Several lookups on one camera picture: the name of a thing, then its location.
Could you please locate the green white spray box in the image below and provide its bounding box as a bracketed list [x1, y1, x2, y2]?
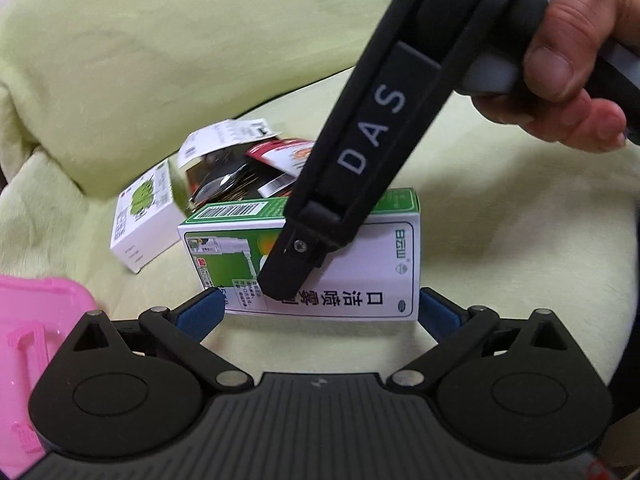
[178, 188, 421, 321]

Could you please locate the white green clover box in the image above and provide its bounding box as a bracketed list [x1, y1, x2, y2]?
[110, 158, 188, 273]

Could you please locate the red white battery card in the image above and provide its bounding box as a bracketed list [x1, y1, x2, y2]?
[246, 139, 314, 198]

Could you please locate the orange red box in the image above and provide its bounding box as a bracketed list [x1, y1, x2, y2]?
[186, 151, 295, 210]

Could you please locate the right hand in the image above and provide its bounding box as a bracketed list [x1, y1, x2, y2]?
[472, 0, 639, 153]

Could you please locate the pink plastic bin lid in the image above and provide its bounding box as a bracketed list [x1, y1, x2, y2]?
[0, 275, 96, 479]

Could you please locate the white blue battery card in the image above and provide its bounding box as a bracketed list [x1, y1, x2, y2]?
[177, 118, 279, 168]

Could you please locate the green covered sofa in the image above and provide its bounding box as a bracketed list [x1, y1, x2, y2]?
[1, 0, 639, 379]

